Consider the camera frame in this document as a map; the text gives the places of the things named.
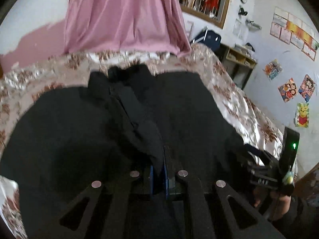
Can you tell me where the white paper on wall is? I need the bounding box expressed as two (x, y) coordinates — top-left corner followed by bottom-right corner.
(233, 19), (250, 40)

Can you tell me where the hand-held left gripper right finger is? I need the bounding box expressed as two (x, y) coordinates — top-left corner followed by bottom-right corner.
(163, 146), (287, 239)

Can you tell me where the black coat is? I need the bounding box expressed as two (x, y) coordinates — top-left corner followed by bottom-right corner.
(0, 64), (253, 239)

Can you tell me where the dark blue bag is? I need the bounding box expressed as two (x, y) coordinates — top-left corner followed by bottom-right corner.
(191, 28), (223, 53)

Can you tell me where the yellow bear wall poster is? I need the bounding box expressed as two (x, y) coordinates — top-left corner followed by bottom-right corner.
(295, 102), (310, 128)

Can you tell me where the wooden framed barred window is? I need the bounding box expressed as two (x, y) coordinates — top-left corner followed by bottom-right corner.
(174, 0), (234, 29)

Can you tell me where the cartoon boy wall poster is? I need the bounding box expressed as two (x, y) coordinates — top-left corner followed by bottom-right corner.
(298, 74), (317, 103)

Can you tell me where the cartoon faces wall poster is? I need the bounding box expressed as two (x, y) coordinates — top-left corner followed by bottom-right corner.
(278, 77), (298, 103)

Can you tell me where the floral satin bedspread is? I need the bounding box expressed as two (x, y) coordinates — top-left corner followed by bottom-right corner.
(0, 42), (298, 239)

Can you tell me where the small wall rack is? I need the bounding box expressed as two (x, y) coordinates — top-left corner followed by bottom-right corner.
(245, 19), (262, 31)

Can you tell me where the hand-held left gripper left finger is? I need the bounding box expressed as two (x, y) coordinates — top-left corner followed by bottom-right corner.
(32, 166), (155, 239)

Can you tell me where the person's right hand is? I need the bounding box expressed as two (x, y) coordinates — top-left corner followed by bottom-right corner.
(253, 189), (293, 221)

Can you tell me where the cartoon group wall poster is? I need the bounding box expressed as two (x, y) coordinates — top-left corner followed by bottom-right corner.
(263, 59), (284, 81)

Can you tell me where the grid of wall certificates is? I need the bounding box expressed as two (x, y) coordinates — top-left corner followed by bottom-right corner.
(269, 6), (319, 62)

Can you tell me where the person's right forearm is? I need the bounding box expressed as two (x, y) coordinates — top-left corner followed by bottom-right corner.
(272, 196), (319, 239)

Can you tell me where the pink curtain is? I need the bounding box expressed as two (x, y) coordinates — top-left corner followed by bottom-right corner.
(63, 0), (192, 58)

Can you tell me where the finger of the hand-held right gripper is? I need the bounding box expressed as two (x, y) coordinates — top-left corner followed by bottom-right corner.
(243, 143), (274, 170)

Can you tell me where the wooden shelf unit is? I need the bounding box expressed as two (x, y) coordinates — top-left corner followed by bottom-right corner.
(221, 43), (258, 89)

